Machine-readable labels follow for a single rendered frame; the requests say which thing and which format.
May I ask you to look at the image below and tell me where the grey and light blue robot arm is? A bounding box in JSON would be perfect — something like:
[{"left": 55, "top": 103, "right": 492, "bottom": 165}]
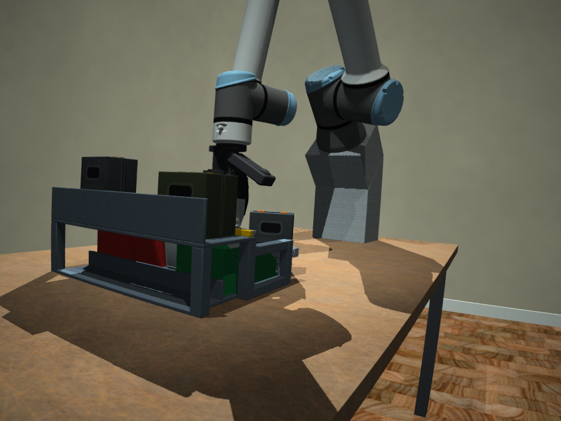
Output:
[{"left": 212, "top": 0, "right": 404, "bottom": 186}]

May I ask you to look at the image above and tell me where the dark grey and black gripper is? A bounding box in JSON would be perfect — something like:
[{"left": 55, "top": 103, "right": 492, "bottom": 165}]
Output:
[{"left": 203, "top": 143, "right": 249, "bottom": 226}]

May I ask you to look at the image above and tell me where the olive green case with orange latches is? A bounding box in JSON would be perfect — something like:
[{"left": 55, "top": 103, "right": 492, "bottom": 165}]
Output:
[{"left": 158, "top": 171, "right": 238, "bottom": 239}]

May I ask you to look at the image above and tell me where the green open bin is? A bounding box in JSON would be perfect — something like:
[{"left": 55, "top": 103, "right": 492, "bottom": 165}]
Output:
[{"left": 176, "top": 244, "right": 276, "bottom": 296}]

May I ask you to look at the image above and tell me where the yellow flat bar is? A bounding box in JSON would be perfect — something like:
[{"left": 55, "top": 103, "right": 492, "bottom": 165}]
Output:
[{"left": 235, "top": 228, "right": 254, "bottom": 237}]

